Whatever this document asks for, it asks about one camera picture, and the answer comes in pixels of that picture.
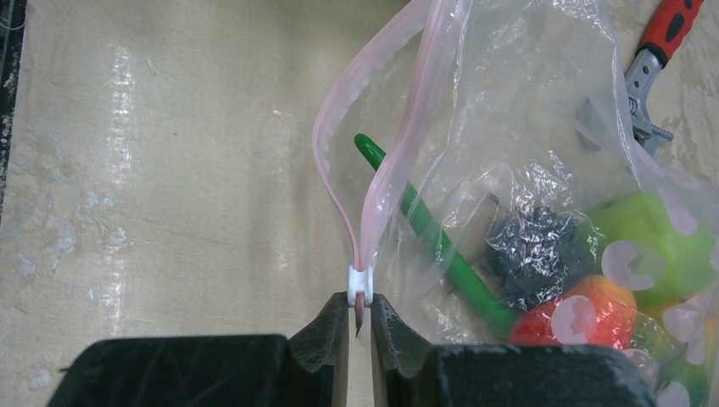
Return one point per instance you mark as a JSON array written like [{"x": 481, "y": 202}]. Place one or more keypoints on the dark fake grape bunch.
[{"x": 537, "y": 255}]

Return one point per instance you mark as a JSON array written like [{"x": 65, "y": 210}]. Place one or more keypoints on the red fake fruit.
[{"x": 595, "y": 312}]

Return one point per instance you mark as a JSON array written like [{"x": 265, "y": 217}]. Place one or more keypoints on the black mounting base rail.
[{"x": 13, "y": 21}]

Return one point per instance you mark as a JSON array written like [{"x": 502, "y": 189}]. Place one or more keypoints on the clear zip top bag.
[{"x": 474, "y": 102}]

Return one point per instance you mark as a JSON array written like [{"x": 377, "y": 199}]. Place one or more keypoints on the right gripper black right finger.
[{"x": 410, "y": 371}]

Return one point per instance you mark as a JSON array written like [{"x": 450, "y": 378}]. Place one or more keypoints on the red handled adjustable wrench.
[{"x": 669, "y": 24}]

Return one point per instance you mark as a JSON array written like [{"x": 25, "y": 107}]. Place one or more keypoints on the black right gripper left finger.
[{"x": 309, "y": 368}]

